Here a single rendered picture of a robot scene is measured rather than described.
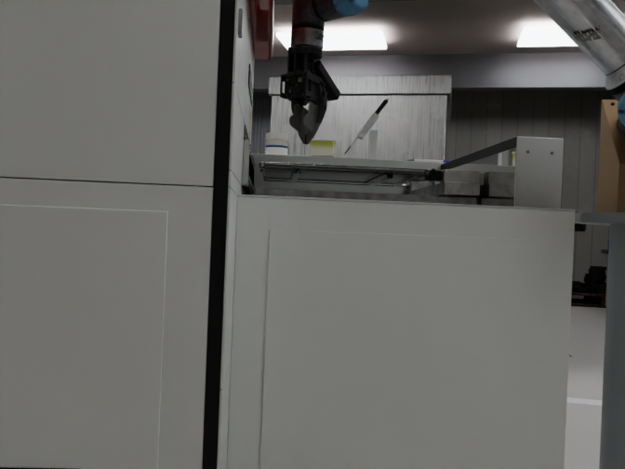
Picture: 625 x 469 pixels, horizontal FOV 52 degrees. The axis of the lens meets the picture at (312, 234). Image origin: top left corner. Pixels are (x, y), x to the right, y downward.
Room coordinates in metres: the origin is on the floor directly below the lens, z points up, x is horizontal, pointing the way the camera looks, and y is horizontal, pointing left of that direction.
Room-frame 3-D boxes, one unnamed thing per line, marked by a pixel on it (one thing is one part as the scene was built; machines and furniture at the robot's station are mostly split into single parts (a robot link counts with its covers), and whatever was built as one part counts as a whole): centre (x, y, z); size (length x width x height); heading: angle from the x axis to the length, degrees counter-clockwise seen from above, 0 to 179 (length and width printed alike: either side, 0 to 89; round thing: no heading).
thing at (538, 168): (1.52, -0.42, 0.89); 0.55 x 0.09 x 0.14; 4
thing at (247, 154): (1.53, 0.16, 0.89); 0.44 x 0.02 x 0.10; 4
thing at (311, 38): (1.48, 0.03, 1.19); 0.08 x 0.08 x 0.05
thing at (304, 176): (1.56, -0.05, 0.90); 0.34 x 0.34 x 0.01; 4
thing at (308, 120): (1.47, 0.02, 1.01); 0.06 x 0.03 x 0.09; 149
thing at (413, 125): (6.66, -0.50, 1.11); 1.72 x 1.34 x 2.22; 78
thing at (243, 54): (1.36, 0.16, 1.02); 0.81 x 0.03 x 0.40; 4
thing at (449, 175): (1.44, -0.32, 0.89); 0.08 x 0.03 x 0.03; 94
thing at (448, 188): (1.60, -0.31, 0.87); 0.36 x 0.08 x 0.03; 4
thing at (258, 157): (1.95, -0.12, 0.89); 0.62 x 0.35 x 0.14; 94
